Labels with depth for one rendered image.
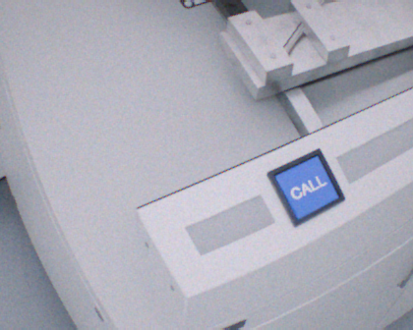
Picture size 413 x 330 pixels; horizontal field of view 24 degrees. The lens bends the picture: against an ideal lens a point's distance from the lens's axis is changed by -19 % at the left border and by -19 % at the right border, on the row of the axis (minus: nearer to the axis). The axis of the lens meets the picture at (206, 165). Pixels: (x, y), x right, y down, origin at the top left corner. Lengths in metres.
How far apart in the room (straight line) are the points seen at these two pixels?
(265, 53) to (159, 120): 0.14
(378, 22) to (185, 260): 0.42
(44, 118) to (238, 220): 0.30
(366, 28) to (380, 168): 0.24
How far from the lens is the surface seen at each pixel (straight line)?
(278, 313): 1.16
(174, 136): 1.15
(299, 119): 1.14
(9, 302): 1.95
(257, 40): 1.11
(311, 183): 0.97
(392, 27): 1.20
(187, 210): 0.96
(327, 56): 1.13
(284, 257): 0.95
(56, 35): 1.23
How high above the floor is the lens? 1.83
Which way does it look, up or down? 63 degrees down
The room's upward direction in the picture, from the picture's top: 7 degrees clockwise
